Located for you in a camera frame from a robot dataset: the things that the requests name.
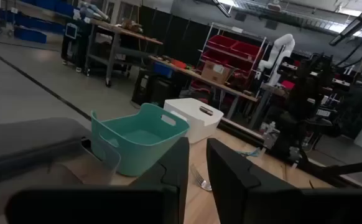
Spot black computer tower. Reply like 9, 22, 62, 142
131, 68, 182, 108

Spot black overhead rig beam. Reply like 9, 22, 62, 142
328, 0, 362, 47

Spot black partition panel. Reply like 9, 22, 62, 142
137, 4, 215, 66

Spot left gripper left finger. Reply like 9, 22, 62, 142
5, 136, 190, 224

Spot black cart with tablet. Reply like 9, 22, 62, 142
61, 18, 90, 71

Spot silver fork orange handle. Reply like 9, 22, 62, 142
189, 164, 213, 192

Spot blue storage bin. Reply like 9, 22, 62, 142
152, 61, 174, 78
0, 8, 67, 34
12, 26, 48, 44

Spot metal storage rack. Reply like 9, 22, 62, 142
197, 22, 269, 91

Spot red storage bin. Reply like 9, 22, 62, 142
200, 49, 231, 65
206, 34, 238, 52
230, 40, 262, 60

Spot grey translucent plastic bin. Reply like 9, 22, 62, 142
0, 116, 122, 215

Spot cardboard box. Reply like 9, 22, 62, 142
200, 60, 233, 85

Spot white plastic bin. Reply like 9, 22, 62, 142
163, 98, 225, 144

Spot teal plastic bin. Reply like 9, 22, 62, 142
90, 102, 190, 177

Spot wooden top workbench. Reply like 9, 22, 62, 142
149, 55, 259, 121
84, 17, 164, 88

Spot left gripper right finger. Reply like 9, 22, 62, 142
206, 138, 362, 224

